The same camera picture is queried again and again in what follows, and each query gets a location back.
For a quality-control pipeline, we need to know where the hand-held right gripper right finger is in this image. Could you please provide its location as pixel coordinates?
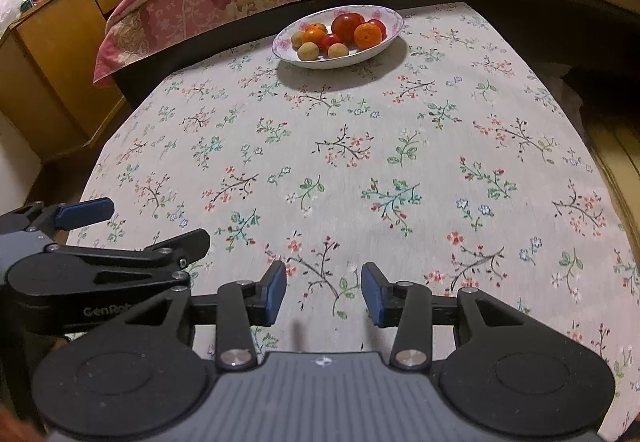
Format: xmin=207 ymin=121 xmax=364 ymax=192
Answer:
xmin=360 ymin=262 xmax=538 ymax=371

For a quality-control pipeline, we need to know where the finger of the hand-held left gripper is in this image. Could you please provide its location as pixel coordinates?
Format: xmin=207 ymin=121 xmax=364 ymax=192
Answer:
xmin=10 ymin=198 xmax=115 ymax=239
xmin=47 ymin=228 xmax=211 ymax=290

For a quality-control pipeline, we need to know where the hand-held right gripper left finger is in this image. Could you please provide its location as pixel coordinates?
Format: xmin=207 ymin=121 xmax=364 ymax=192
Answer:
xmin=117 ymin=260 xmax=288 ymax=369

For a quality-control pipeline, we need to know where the white plate with pink flowers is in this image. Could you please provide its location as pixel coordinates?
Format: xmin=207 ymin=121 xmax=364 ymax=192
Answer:
xmin=271 ymin=4 xmax=405 ymax=70

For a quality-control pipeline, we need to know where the floral tablecloth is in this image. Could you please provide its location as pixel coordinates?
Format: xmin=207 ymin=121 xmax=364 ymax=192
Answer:
xmin=65 ymin=2 xmax=640 ymax=442

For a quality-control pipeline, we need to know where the large red tomato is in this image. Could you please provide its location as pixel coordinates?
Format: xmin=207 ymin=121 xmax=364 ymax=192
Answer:
xmin=332 ymin=12 xmax=366 ymax=43

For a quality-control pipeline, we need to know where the yellow wooden cabinet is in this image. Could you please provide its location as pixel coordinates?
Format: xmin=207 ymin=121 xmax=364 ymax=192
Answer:
xmin=0 ymin=0 xmax=176 ymax=158

